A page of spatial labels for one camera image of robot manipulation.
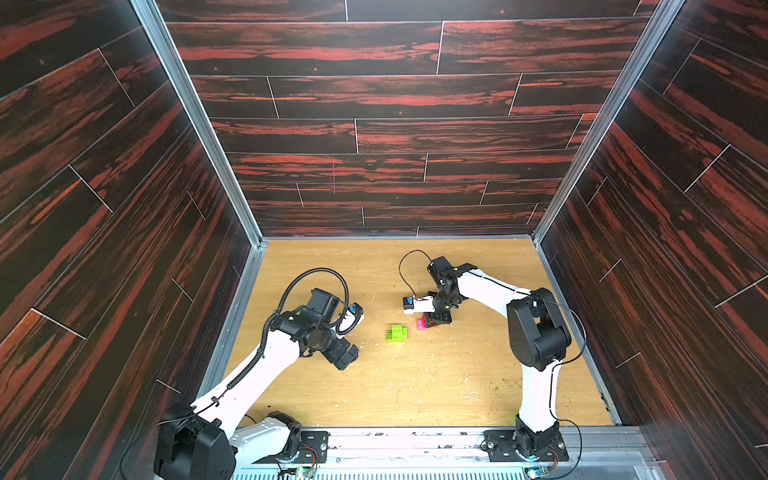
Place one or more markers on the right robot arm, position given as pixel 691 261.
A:
pixel 538 335

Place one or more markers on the aluminium front rail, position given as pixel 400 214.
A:
pixel 455 453

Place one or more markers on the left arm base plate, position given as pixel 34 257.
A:
pixel 311 448

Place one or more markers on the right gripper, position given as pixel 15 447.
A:
pixel 441 306

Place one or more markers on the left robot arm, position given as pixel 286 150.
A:
pixel 204 439

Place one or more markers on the green lego brick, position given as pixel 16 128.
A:
pixel 395 335
pixel 402 332

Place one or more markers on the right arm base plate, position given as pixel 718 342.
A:
pixel 511 445

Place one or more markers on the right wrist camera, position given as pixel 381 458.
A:
pixel 418 305

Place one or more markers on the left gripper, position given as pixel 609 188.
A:
pixel 335 354

